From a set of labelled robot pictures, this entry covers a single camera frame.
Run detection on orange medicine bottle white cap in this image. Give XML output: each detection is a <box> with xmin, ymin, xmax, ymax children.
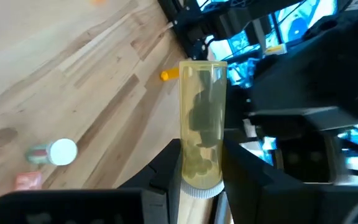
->
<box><xmin>159</xmin><ymin>67</ymin><xmax>180</xmax><ymax>83</ymax></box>

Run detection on computer monitor blue screen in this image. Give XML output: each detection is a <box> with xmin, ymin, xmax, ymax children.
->
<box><xmin>272</xmin><ymin>0</ymin><xmax>341</xmax><ymax>47</ymax></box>

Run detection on teal medicine bottle white cap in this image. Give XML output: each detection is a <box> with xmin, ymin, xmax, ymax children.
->
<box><xmin>25</xmin><ymin>138</ymin><xmax>79</xmax><ymax>167</ymax></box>

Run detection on black aluminium table frame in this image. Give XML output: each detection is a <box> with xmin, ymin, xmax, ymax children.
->
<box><xmin>157</xmin><ymin>0</ymin><xmax>295</xmax><ymax>62</ymax></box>

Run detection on yellow medicine bottle white cap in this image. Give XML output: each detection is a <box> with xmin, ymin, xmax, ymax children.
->
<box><xmin>178</xmin><ymin>60</ymin><xmax>229</xmax><ymax>200</ymax></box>

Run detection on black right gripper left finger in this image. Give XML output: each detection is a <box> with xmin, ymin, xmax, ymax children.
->
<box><xmin>0</xmin><ymin>138</ymin><xmax>183</xmax><ymax>224</ymax></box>

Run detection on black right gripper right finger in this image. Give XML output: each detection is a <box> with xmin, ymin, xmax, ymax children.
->
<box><xmin>221</xmin><ymin>139</ymin><xmax>358</xmax><ymax>224</ymax></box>

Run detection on pink medicine bottle white cap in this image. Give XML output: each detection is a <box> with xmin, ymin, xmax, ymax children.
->
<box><xmin>13</xmin><ymin>170</ymin><xmax>43</xmax><ymax>191</ymax></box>

